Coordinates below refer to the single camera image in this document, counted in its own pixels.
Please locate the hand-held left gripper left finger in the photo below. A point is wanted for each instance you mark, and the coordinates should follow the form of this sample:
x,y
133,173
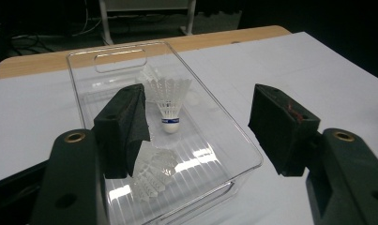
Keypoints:
x,y
121,131

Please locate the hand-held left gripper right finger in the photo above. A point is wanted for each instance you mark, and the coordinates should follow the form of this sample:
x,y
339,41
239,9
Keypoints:
x,y
280,125

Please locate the white feather shuttlecock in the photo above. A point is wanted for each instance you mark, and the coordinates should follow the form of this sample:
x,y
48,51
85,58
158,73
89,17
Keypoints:
x,y
169,100
149,76
155,168

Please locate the clear plastic container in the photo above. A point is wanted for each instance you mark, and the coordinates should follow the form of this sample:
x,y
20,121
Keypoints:
x,y
208,150

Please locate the white metal desk frame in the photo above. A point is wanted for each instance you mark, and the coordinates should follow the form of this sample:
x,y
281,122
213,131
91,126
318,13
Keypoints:
x,y
105,25

